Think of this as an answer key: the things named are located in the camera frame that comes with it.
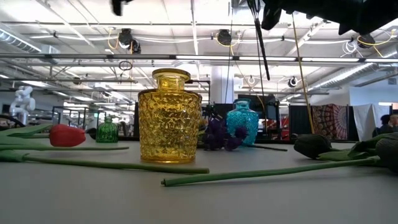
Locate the purple artificial flower sprig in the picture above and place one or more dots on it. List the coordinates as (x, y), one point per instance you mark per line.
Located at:
(217, 137)
(267, 147)
(263, 56)

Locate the green glass vase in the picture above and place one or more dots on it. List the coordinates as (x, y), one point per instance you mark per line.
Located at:
(107, 132)

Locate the blue glass vase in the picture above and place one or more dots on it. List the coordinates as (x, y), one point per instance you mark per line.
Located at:
(245, 124)

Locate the red artificial tulip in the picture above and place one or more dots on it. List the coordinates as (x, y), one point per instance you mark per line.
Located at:
(124, 165)
(66, 136)

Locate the black artificial tulip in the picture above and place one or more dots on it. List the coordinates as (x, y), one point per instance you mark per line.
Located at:
(388, 154)
(264, 172)
(312, 146)

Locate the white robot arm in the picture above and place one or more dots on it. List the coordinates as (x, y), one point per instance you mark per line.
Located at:
(23, 102)

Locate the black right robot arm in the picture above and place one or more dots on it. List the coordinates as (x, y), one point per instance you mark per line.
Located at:
(367, 15)

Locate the yellow glass vase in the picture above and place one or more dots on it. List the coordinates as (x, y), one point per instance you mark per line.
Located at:
(169, 124)

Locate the red patterned tapestry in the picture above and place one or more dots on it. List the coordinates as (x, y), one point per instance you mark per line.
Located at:
(329, 123)

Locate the white hanging cloth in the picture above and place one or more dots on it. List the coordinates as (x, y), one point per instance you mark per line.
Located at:
(371, 124)

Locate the person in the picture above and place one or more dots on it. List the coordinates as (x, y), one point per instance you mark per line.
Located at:
(387, 126)

